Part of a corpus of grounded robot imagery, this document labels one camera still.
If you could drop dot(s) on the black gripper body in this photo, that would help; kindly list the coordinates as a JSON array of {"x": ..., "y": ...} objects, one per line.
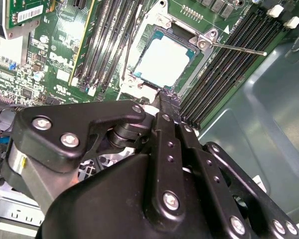
[{"x": 102, "y": 204}]

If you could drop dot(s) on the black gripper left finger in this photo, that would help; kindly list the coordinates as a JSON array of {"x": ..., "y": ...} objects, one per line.
[{"x": 64, "y": 119}]

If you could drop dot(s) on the metal socket cover frame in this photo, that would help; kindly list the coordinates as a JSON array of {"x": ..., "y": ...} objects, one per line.
[{"x": 139, "y": 92}]

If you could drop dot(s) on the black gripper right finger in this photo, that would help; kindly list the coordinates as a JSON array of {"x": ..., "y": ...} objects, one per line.
[{"x": 211, "y": 169}]

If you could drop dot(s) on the silver square CPU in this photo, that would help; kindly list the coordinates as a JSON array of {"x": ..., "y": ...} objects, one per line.
[{"x": 164, "y": 59}]

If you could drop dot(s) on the metal socket locking lever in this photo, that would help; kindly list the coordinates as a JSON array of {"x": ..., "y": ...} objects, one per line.
[
  {"x": 239, "y": 49},
  {"x": 129, "y": 49}
]

